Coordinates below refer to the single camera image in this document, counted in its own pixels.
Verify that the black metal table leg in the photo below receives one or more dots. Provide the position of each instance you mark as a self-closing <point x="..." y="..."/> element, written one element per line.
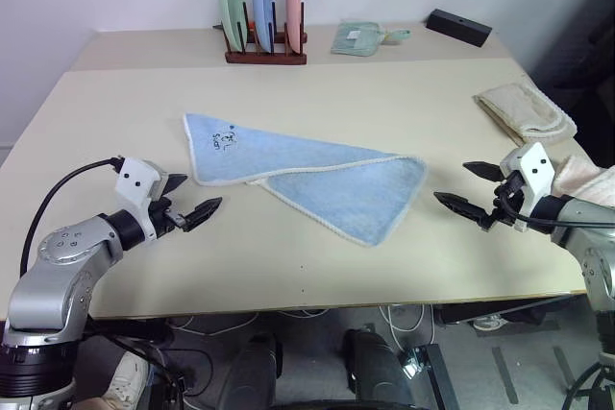
<point x="439" y="376"/>

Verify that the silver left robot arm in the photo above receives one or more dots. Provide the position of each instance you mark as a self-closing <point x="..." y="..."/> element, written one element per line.
<point x="53" y="285"/>

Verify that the green plate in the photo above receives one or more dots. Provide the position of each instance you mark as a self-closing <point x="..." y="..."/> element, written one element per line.
<point x="230" y="2"/>

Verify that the black table frame bar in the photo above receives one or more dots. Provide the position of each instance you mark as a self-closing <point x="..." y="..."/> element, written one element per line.
<point x="504" y="310"/>

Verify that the green folded cloth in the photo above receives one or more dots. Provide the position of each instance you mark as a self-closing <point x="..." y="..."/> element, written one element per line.
<point x="358" y="40"/>

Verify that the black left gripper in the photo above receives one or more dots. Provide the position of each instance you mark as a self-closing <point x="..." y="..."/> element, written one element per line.
<point x="162" y="220"/>

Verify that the pink plate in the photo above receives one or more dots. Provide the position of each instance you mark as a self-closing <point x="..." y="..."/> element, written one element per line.
<point x="294" y="2"/>

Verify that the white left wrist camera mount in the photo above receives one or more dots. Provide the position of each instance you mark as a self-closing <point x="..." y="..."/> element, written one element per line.
<point x="137" y="179"/>

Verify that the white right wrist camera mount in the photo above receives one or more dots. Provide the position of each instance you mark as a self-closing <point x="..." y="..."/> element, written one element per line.
<point x="535" y="162"/>

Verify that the brown wooden plate rack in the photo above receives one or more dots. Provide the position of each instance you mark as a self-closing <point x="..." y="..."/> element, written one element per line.
<point x="264" y="58"/>

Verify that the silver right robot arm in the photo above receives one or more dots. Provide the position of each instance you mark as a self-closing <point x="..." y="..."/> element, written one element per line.
<point x="591" y="247"/>

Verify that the pink white cloth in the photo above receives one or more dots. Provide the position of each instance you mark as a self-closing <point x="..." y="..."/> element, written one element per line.
<point x="586" y="179"/>

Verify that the black rectangular box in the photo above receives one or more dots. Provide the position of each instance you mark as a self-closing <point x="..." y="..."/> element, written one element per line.
<point x="456" y="26"/>

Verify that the grey and white shoe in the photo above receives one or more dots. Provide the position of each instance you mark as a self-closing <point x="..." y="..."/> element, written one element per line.
<point x="487" y="322"/>

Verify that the dark rounded shape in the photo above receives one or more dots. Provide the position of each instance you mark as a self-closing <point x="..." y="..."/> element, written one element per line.
<point x="252" y="371"/>
<point x="375" y="371"/>

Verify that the blue plate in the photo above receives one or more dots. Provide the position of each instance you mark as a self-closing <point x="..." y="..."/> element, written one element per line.
<point x="262" y="2"/>

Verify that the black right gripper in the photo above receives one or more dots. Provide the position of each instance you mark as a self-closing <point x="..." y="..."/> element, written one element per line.
<point x="508" y="191"/>

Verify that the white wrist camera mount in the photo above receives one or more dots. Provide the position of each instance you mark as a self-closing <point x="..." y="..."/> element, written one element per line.
<point x="137" y="179"/>
<point x="535" y="162"/>

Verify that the light blue towel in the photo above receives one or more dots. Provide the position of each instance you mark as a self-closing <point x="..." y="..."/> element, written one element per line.
<point x="336" y="189"/>

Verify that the cream folded towel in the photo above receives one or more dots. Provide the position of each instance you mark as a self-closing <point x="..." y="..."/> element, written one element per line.
<point x="523" y="110"/>

